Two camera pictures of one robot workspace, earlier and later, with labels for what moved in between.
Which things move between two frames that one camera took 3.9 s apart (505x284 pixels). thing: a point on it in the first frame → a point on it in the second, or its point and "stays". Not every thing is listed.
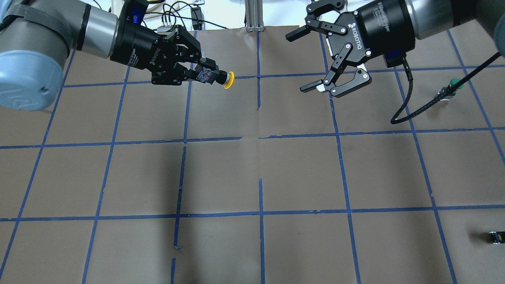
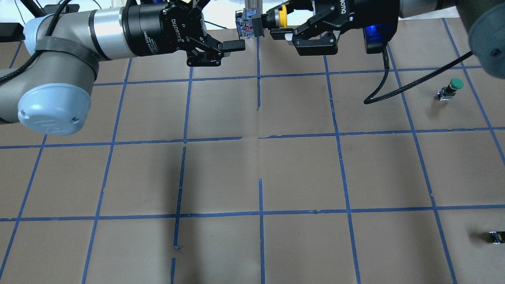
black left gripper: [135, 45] → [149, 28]
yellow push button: [230, 81] → [277, 18]
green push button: [453, 81] stays
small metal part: [498, 237] stays
